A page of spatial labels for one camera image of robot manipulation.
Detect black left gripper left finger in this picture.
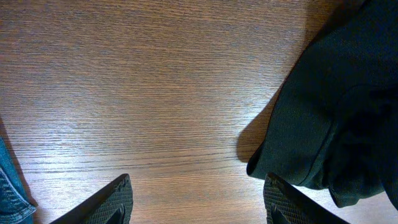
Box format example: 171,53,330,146
52,174,133,224

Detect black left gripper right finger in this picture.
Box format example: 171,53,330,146
263,173,348,224

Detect dark green polo shirt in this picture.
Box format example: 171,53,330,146
246,0,397,208

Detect blue denim jeans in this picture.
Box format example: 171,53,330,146
1,138,36,224

